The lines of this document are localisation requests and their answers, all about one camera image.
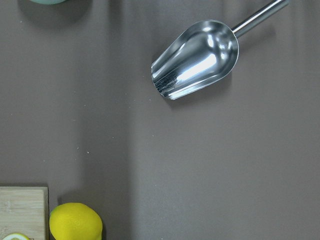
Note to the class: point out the whole yellow lemon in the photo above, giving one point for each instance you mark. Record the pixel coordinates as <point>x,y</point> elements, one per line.
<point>75,221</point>

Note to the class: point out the cut lemon half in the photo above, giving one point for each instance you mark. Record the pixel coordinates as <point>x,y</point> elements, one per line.
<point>16,236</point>

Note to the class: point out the stainless steel scoop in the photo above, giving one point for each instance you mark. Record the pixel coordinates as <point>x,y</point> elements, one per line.
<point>204,54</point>

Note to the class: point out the bamboo cutting board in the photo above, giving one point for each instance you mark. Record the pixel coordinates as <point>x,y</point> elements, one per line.
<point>24,210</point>

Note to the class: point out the mint green bowl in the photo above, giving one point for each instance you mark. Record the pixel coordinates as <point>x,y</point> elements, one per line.
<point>48,2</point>

